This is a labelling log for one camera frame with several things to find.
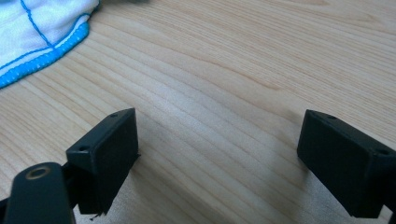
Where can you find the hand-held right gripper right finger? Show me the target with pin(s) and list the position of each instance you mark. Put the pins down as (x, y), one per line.
(342, 165)

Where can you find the white cloth with blue edge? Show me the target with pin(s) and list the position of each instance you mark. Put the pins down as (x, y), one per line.
(34, 34)

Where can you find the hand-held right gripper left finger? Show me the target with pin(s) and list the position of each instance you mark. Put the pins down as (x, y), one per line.
(106, 155)

